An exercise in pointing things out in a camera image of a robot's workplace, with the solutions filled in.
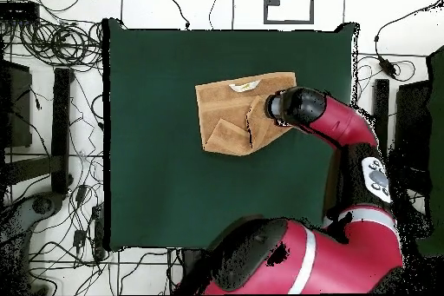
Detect grey rectangular frame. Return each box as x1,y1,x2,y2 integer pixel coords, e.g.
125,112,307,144
263,0,316,25

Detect black equipment box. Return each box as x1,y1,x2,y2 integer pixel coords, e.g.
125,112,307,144
0,59,33,149
394,79,433,172

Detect flat black switch box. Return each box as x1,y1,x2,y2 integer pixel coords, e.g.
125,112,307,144
0,0,41,23

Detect coiled black cables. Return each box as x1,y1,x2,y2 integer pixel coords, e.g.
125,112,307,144
18,19,104,68

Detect tan terry towel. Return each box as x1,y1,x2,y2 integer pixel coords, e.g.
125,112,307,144
194,71,298,157

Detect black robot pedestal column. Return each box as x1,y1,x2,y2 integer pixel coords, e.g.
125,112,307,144
180,247,211,286

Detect dark green table cloth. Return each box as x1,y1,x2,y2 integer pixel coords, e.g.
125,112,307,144
102,17,360,252

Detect black power adapter with cable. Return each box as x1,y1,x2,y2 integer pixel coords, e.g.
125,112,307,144
374,0,444,80

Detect green cloth beside table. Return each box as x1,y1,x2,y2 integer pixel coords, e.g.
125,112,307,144
415,44,444,257

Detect dark wheeled stand base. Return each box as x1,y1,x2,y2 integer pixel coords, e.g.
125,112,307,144
0,193,65,252

